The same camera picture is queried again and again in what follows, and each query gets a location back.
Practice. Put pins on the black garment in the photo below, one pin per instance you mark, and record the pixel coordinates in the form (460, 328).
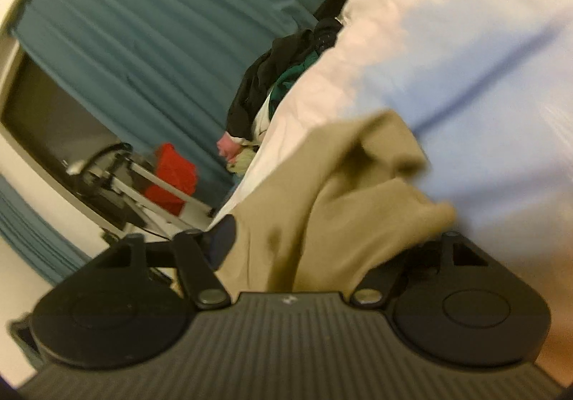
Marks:
(250, 86)

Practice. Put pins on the tan printed shirt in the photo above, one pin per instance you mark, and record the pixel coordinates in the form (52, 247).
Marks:
(322, 203)

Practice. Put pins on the white metal rack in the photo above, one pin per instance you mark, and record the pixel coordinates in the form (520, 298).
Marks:
(147, 178)

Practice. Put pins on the green garment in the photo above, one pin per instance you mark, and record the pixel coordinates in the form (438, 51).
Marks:
(288, 77)

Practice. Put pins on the teal curtain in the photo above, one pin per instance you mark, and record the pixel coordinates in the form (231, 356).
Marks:
(156, 32)
(31, 229)

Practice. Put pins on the white bed sheet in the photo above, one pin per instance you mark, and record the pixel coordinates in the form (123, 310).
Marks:
(447, 46)

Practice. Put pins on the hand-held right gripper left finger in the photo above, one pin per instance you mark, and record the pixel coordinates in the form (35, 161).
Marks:
(222, 236)

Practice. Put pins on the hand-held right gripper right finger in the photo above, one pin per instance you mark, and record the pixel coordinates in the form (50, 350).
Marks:
(380, 282)

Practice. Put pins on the red bag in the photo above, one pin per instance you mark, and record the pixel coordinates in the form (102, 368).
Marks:
(172, 176)

